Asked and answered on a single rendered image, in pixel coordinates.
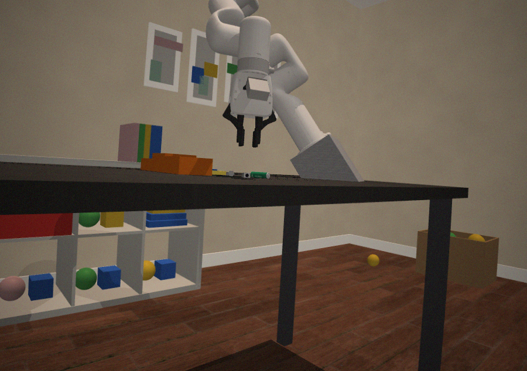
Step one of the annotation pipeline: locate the orange rack of bins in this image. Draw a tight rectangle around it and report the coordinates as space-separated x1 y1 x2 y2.
141 153 213 176

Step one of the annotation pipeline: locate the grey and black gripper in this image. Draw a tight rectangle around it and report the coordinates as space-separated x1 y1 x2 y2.
223 70 276 147

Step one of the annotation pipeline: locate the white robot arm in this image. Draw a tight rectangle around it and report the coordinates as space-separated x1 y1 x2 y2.
206 0 331 154

